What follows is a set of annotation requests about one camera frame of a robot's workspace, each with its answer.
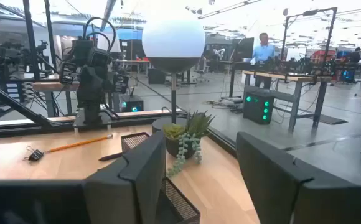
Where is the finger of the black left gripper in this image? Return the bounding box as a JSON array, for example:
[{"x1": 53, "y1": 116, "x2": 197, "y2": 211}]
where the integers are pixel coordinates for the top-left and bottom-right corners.
[
  {"x1": 59, "y1": 61, "x2": 78, "y2": 85},
  {"x1": 113, "y1": 73, "x2": 130, "y2": 95}
]

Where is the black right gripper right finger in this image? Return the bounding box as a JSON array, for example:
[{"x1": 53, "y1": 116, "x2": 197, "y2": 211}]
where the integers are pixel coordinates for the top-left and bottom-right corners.
[{"x1": 236, "y1": 132, "x2": 361, "y2": 224}]

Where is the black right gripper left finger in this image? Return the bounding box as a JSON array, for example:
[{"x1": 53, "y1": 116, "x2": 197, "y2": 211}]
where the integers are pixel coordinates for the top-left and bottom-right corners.
[{"x1": 83, "y1": 130, "x2": 167, "y2": 224}]

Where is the black pen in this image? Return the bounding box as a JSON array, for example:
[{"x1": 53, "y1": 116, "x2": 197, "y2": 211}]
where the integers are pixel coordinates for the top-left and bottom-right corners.
[{"x1": 98, "y1": 152, "x2": 124, "y2": 162}]

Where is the orange pencil with eraser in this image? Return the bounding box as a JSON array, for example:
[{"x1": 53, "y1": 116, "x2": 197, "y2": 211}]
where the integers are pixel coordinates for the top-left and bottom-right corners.
[{"x1": 45, "y1": 134, "x2": 114, "y2": 154}]

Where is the black binder clip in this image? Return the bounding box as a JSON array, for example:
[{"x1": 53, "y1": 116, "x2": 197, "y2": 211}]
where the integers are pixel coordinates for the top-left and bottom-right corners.
[{"x1": 22, "y1": 145, "x2": 45, "y2": 162}]

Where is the black mesh desk organizer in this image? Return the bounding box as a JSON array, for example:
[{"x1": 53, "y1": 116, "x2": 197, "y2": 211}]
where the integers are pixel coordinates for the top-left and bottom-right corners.
[{"x1": 120, "y1": 132, "x2": 202, "y2": 224}]

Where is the wooden workbench with grey legs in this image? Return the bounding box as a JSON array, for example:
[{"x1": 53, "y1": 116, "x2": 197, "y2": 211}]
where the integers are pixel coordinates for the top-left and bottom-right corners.
[
  {"x1": 242, "y1": 70, "x2": 333, "y2": 133},
  {"x1": 32, "y1": 80, "x2": 80, "y2": 118}
]

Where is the black computer with blue light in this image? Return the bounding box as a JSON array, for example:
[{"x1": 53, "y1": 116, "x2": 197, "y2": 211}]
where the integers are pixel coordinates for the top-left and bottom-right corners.
[{"x1": 120, "y1": 95, "x2": 144, "y2": 113}]

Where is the white globe table lamp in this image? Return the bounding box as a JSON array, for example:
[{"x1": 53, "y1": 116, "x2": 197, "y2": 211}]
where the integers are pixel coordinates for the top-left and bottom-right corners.
[{"x1": 141, "y1": 9, "x2": 206, "y2": 134}]

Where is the black computer with green lights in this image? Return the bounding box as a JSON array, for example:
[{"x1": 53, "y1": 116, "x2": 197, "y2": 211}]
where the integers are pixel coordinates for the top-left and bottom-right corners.
[{"x1": 242, "y1": 90, "x2": 275, "y2": 126}]

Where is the black monitor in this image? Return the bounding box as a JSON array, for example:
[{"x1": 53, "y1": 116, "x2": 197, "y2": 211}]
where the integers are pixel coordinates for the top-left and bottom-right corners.
[{"x1": 232, "y1": 37, "x2": 255, "y2": 62}]

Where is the person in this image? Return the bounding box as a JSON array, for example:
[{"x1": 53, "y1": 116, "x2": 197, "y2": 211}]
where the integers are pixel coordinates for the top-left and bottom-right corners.
[
  {"x1": 350, "y1": 46, "x2": 361, "y2": 65},
  {"x1": 251, "y1": 32, "x2": 276, "y2": 90}
]

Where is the red tool cabinet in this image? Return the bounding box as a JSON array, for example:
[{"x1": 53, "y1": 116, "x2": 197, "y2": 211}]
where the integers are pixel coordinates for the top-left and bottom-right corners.
[{"x1": 311, "y1": 49, "x2": 336, "y2": 65}]

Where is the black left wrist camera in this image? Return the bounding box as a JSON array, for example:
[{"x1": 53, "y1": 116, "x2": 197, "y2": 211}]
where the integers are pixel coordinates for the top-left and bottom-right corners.
[{"x1": 88, "y1": 48, "x2": 112, "y2": 67}]

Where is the black station frame post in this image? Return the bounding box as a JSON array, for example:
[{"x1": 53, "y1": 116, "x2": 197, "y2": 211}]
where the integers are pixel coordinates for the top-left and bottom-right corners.
[{"x1": 22, "y1": 0, "x2": 41, "y2": 81}]

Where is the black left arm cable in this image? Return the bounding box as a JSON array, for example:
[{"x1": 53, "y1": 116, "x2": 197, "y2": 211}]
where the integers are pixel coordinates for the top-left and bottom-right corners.
[{"x1": 83, "y1": 17, "x2": 117, "y2": 54}]

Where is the black station frame strut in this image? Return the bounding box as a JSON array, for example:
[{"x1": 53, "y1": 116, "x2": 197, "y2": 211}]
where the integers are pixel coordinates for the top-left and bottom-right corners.
[{"x1": 0, "y1": 77, "x2": 54, "y2": 128}]

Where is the black table edge rail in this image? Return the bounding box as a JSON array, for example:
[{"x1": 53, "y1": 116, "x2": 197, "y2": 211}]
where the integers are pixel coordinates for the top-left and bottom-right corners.
[{"x1": 0, "y1": 107, "x2": 237, "y2": 156}]

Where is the black metal camera rig frame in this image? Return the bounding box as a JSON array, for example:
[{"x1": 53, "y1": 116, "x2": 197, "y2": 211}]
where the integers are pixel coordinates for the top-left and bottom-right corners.
[{"x1": 280, "y1": 6, "x2": 339, "y2": 68}]

